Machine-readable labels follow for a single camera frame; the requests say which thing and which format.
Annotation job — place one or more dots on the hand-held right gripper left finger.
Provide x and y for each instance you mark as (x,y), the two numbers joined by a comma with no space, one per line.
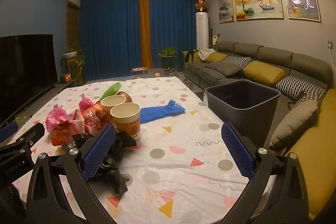
(99,150)

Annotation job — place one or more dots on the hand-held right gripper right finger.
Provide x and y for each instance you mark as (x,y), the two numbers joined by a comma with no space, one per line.
(236,150)

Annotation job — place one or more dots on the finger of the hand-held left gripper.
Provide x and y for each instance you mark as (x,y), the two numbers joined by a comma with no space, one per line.
(31,133)
(9,129)

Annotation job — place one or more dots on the pale pink wrapper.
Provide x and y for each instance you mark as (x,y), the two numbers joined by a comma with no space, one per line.
(92,124)

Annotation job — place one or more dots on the black plastic bag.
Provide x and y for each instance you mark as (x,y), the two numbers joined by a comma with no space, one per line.
(115,174)

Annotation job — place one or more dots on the large pink plastic bag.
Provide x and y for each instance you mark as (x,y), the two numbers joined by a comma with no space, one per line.
(59,119)

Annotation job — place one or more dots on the dark grey plastic bin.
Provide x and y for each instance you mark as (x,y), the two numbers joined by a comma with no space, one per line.
(244,119)

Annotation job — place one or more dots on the paper cup with orange print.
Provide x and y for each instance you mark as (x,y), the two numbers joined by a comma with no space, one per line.
(128,124)
(106,108)

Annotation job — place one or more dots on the small pink plastic bag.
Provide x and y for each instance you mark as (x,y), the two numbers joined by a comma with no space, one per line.
(85,103)

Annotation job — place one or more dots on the green foam net sleeve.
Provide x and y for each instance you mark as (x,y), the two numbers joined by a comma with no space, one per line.
(111,90)

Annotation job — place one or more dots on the blue foam net sleeve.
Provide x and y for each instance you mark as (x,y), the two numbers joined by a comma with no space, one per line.
(160,112)

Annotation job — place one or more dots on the dark grey television cabinet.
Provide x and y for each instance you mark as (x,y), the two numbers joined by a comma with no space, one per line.
(39,106)

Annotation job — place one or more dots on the grey pillow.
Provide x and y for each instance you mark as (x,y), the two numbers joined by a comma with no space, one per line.
(294,127)
(225,69)

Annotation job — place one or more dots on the black flat television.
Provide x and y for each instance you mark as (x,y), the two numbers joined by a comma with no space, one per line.
(26,69)

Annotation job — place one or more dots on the white patterned tablecloth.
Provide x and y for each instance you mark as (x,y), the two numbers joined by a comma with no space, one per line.
(170,169)

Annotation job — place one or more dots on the gold plant stand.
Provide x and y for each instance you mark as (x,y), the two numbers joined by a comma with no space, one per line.
(69,69)

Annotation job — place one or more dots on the large yellow cushion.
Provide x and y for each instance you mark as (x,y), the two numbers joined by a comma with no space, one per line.
(317,150)

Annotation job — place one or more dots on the yellow pillow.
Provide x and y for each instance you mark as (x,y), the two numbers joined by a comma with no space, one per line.
(216,57)
(263,73)

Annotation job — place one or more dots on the black white patterned pillow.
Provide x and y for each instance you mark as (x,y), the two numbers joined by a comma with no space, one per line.
(313,98)
(239,61)
(294,85)

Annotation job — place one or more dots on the printed flat box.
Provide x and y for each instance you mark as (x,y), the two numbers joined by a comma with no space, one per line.
(139,71)

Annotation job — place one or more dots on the trailing potted plant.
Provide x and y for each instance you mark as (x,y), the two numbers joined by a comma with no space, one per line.
(76,53)

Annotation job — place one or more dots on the white crumpled garment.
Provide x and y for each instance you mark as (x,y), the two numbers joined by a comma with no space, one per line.
(206,53)

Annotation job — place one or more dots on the brown round tray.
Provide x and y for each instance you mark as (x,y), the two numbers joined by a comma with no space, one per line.
(169,72)

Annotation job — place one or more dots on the grey sofa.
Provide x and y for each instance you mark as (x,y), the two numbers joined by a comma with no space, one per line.
(309,65)

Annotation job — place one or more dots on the blue curtain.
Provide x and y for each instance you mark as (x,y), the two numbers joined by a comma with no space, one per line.
(176,27)
(110,35)

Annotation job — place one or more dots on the leafy green potted plant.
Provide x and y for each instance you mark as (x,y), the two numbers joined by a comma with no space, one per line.
(166,54)

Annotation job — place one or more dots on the white standing air conditioner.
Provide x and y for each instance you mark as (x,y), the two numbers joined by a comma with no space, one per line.
(202,32)

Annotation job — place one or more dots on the orange curtain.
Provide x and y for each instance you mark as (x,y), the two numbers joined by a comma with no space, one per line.
(145,29)

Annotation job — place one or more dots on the small landscape painting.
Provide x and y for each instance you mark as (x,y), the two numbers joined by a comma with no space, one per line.
(225,7)

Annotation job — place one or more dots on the red gold flower ornament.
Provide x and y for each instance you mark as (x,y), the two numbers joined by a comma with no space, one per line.
(201,5)

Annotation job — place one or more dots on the brown wooden wall screen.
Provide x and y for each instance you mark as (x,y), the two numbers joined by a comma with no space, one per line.
(73,24)

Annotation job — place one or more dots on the wall socket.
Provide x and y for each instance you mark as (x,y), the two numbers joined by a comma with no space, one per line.
(330,45)

